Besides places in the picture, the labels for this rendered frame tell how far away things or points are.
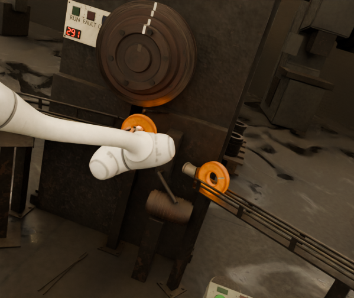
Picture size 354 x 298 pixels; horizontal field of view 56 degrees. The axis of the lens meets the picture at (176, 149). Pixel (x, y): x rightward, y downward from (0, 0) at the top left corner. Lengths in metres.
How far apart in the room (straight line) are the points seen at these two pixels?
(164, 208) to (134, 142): 0.67
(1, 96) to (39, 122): 0.14
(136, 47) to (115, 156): 0.56
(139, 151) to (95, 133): 0.16
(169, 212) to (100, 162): 0.61
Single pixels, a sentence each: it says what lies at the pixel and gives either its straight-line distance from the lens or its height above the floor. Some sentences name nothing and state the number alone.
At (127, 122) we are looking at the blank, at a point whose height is 0.86.
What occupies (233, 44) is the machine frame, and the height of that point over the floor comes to 1.27.
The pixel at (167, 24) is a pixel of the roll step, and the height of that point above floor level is 1.28.
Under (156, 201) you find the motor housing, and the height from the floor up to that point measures 0.51.
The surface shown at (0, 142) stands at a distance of 1.72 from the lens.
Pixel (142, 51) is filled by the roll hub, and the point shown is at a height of 1.15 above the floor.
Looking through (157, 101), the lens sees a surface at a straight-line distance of 1.60.
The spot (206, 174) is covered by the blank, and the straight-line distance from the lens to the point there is 1.55.
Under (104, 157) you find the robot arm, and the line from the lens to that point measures 1.11.
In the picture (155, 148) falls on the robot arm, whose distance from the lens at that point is 1.06.
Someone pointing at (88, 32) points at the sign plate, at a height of 1.12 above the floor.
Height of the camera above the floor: 1.38
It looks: 23 degrees down
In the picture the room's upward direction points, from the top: 17 degrees clockwise
